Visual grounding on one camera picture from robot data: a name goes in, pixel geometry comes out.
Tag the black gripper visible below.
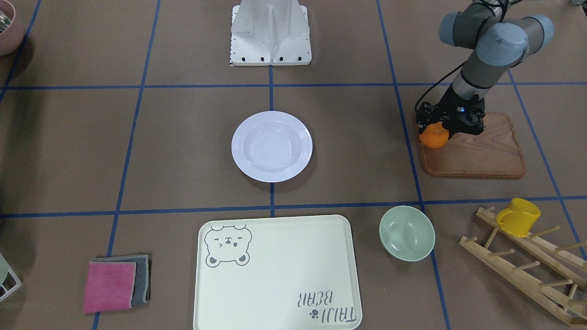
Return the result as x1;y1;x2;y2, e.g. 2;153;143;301
415;86;486;140

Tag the orange fruit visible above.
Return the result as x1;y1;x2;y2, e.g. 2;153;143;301
419;121;449;149

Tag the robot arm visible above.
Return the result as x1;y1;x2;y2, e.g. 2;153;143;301
415;0;555;141

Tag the cream bear tray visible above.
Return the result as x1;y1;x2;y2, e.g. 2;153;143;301
193;214;363;330

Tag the wooden cutting board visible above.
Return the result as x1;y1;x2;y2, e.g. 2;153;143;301
418;113;526;179

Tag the light green bowl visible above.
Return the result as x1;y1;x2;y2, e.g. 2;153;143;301
379;205;436;262

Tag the yellow plastic cup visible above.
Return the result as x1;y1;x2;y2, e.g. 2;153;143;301
495;197;541;238

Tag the white ceramic plate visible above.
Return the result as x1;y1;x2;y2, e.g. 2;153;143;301
231;110;314;182

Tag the wooden cup drying rack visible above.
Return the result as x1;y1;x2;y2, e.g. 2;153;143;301
459;207;587;330

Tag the pink folded cloth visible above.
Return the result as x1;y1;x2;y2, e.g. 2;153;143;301
83;261;136;314

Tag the pink bowl with spoon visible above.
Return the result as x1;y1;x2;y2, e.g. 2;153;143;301
0;0;25;57

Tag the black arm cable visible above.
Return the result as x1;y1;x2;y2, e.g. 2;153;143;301
414;0;509;115

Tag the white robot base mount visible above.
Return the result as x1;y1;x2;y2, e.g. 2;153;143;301
229;0;312;66

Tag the white wire cup rack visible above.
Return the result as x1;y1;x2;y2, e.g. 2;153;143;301
0;264;22;302

